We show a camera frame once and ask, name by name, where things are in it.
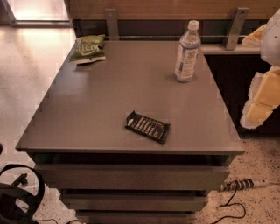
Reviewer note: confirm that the clear plastic water bottle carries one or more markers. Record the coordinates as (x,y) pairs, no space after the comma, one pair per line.
(188,50)

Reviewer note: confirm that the grey side shelf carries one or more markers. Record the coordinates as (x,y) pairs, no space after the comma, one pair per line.
(219,49)

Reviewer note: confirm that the left grey metal bracket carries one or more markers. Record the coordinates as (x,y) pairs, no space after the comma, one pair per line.
(112,24)

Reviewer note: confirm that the green jalapeno chip bag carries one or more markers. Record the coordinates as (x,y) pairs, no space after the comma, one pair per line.
(88,49)

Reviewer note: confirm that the grey metal bracket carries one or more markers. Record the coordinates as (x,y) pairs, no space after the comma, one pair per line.
(231,39)
(112,24)

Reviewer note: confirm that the black rxbar chocolate bar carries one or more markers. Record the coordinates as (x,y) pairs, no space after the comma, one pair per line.
(148,127)

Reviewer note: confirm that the black chair base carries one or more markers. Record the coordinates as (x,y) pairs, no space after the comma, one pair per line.
(9,193)

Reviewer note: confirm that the grey drawer cabinet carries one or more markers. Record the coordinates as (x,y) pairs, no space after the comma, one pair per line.
(126,143)

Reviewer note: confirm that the right grey metal bracket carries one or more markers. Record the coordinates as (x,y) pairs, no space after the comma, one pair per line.
(231,39)

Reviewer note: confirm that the white striped power strip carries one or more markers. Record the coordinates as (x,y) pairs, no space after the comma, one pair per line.
(243,184)

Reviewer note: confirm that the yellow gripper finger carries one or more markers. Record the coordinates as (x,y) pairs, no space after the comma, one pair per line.
(254,38)
(263,98)

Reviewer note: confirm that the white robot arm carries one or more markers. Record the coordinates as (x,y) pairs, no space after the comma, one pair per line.
(270,42)

